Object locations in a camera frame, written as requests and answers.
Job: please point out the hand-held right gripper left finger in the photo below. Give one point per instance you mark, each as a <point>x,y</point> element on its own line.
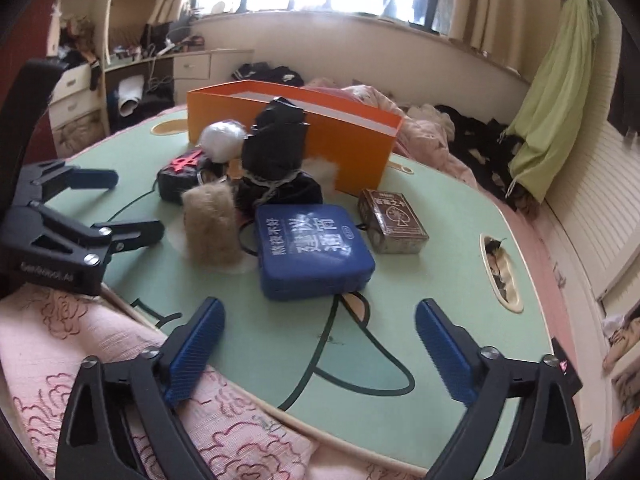
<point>195,352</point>

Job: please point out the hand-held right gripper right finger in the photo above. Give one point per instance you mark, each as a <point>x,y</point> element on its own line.
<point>445,355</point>

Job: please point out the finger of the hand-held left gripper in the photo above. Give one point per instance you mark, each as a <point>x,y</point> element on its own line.
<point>135,234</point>
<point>92,178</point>

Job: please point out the dark pouch with red symbol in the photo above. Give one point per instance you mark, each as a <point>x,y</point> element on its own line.
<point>175,180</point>

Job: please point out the brown furry pouch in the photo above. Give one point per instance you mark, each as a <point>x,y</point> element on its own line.
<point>210,225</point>

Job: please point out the brown card box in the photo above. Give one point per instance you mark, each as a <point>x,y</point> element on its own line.
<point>395,222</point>

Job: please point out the blue zip case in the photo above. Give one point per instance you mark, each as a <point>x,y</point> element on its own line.
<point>310,255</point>

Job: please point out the orange cardboard box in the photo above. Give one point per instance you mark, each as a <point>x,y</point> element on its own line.
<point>350,130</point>

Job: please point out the green cartoon desktop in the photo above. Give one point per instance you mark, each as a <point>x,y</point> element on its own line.
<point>280,340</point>

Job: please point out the cream shelf desk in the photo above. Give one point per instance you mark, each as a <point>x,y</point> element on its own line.
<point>75,105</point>

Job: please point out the white rolled sheet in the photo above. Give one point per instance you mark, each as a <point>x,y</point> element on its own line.
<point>130,95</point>

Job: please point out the cream drawer cabinet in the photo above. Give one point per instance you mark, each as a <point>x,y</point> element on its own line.
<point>195,65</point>

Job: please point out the beige cloth pile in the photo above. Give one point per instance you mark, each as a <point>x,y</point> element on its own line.
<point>625,340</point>

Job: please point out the white fluff ball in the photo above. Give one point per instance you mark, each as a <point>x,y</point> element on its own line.
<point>322,170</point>

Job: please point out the black striped clothes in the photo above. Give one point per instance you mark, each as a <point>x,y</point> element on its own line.
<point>265,72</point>

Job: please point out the white louvered door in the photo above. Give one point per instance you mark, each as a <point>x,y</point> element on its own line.
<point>585,195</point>

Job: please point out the black clothes pile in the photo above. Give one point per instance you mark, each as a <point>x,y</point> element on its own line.
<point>475,135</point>

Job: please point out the light green hanging cloth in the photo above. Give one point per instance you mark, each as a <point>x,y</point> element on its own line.
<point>555,110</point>

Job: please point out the black hanging garment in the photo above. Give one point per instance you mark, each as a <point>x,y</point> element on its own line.
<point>625,85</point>

